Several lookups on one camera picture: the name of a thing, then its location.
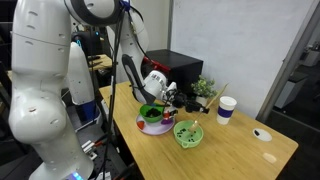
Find light green bowl with handles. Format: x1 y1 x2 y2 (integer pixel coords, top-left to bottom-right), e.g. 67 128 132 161
172 119 205 150

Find background wooden desk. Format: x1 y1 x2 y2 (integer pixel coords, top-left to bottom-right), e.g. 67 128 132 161
87 54 113 71

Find dark green bowl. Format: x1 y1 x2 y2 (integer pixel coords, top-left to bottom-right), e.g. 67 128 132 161
139 103 166 124

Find white cup with purple band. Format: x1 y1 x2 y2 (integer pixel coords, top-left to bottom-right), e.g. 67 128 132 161
216 96 238 126

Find wooden spoon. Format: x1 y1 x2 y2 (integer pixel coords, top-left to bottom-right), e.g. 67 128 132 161
188 82 230 134

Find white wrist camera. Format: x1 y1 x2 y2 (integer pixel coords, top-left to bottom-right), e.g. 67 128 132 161
164 81 178 101

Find red handled tool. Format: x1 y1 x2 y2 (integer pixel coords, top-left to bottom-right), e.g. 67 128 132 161
94 138 109 148

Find red and black microwave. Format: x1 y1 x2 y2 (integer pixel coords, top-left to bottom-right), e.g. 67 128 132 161
141 49 205 98

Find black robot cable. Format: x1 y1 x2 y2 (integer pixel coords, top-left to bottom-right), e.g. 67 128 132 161
99 3 151 180

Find purple toy grapes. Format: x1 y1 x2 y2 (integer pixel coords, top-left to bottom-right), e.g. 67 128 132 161
160 117 174 126

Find white robot link blue base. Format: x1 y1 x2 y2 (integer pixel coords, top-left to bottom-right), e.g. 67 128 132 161
66 41 98 123

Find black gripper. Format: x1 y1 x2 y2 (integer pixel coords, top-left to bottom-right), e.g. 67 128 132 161
172 91 211 115

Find lavender round plate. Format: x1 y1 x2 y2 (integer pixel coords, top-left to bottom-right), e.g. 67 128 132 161
135 113 176 136

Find black optical breadboard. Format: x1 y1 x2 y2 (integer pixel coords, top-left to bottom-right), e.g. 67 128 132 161
84 143 136 180

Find small black white object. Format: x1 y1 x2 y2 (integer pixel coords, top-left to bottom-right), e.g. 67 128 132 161
252 127 273 143

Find beige round sticker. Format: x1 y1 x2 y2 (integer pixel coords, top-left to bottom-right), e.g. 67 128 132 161
262 152 278 165

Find small potted plant white pot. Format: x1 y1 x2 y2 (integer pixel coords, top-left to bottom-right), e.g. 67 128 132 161
190 75 220 108

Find pile of dark coffee beans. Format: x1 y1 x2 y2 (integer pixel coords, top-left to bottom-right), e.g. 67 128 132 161
145 107 163 118

